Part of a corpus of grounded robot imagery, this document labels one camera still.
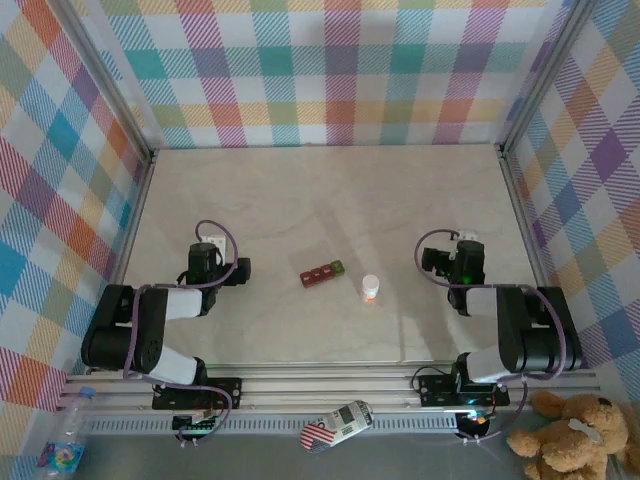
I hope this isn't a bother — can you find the aluminium right table rail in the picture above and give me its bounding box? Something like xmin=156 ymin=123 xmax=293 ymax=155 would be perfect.
xmin=498 ymin=143 xmax=572 ymax=372

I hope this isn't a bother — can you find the grey slotted cable duct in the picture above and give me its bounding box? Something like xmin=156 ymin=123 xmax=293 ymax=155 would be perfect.
xmin=79 ymin=415 xmax=464 ymax=437

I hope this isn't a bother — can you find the flag print newspaper can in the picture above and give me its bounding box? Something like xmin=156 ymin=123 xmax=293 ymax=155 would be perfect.
xmin=299 ymin=398 xmax=376 ymax=454

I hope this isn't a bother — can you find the row of coloured blocks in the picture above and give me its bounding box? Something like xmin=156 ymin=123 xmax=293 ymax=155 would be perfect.
xmin=299 ymin=258 xmax=347 ymax=290

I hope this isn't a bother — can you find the aluminium left frame post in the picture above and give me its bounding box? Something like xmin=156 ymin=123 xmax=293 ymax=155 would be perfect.
xmin=47 ymin=0 xmax=156 ymax=164

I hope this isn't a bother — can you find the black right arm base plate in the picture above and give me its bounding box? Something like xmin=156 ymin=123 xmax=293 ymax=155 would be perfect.
xmin=417 ymin=374 xmax=511 ymax=407

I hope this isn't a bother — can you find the right black electronics board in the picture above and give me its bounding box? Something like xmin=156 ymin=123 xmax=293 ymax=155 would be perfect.
xmin=457 ymin=412 xmax=491 ymax=437

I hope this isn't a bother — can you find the black electronics board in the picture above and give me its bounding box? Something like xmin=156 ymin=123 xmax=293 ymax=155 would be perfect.
xmin=457 ymin=412 xmax=491 ymax=437
xmin=172 ymin=412 xmax=221 ymax=434

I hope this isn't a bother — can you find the brown teddy bear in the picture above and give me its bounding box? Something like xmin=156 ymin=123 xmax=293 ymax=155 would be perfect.
xmin=507 ymin=389 xmax=640 ymax=480

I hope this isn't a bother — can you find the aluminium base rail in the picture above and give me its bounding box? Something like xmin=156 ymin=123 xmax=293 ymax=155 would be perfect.
xmin=59 ymin=363 xmax=601 ymax=415

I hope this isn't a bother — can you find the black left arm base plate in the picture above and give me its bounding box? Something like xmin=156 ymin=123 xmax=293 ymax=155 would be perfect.
xmin=152 ymin=377 xmax=244 ymax=411

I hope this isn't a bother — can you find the aluminium right frame post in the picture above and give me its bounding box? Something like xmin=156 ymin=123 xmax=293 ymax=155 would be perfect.
xmin=498 ymin=0 xmax=599 ymax=156

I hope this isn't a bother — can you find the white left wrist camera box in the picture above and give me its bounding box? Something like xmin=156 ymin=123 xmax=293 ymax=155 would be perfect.
xmin=201 ymin=232 xmax=233 ymax=262

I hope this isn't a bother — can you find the clear plastic water bottle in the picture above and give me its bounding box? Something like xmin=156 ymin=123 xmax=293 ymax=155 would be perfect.
xmin=37 ymin=385 xmax=96 ymax=474

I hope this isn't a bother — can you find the aluminium table rail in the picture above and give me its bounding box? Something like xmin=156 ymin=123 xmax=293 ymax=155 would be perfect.
xmin=498 ymin=143 xmax=572 ymax=372
xmin=87 ymin=148 xmax=157 ymax=375

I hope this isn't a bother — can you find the aluminium left table rail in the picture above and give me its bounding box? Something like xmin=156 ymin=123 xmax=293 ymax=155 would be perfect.
xmin=87 ymin=148 xmax=157 ymax=375

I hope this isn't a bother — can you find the aluminium frame post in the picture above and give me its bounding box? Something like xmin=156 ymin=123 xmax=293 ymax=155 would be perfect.
xmin=47 ymin=0 xmax=156 ymax=164
xmin=498 ymin=0 xmax=599 ymax=156

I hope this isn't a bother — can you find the left black electronics board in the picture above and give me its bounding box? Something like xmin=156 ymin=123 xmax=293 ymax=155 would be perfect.
xmin=172 ymin=412 xmax=221 ymax=434

